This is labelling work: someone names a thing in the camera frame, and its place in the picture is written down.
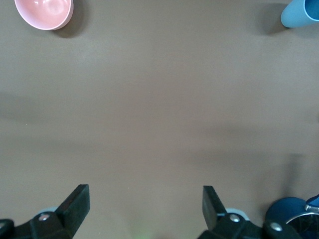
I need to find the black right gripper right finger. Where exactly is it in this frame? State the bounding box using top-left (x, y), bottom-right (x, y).
top-left (196, 185), bottom-right (302, 239)

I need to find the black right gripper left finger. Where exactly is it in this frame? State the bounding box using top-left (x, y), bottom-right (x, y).
top-left (0, 184), bottom-right (90, 239)

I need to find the dark blue pot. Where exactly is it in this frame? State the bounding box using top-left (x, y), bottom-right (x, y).
top-left (265, 196), bottom-right (319, 239)

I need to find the pink bowl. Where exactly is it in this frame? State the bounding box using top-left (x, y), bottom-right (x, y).
top-left (14, 0), bottom-right (75, 31)

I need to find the empty blue cup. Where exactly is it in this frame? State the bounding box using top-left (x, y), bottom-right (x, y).
top-left (281, 0), bottom-right (319, 28)

